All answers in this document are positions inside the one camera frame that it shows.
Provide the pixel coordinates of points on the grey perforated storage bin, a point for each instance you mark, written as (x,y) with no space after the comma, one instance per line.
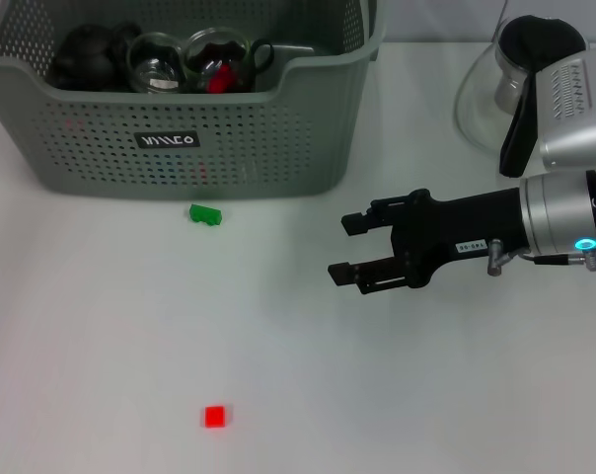
(229,148)

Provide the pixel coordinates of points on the dark clay teapot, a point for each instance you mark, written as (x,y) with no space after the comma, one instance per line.
(88,54)

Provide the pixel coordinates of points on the dark red curved brick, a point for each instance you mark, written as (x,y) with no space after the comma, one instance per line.
(221,79)

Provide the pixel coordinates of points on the right gripper silver metal fitting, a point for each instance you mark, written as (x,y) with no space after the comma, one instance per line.
(495,258)

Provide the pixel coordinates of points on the green toy brick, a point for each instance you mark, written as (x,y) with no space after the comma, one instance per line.
(206,214)

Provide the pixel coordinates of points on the glass teacup with black sleeve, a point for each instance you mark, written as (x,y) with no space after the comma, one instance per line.
(244,54)
(155,64)

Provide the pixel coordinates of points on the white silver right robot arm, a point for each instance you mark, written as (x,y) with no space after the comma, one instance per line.
(559,212)

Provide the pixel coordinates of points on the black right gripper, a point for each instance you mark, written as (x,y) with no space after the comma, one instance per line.
(446,227)

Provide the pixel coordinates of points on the small red cube brick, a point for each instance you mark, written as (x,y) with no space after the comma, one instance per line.
(214,416)

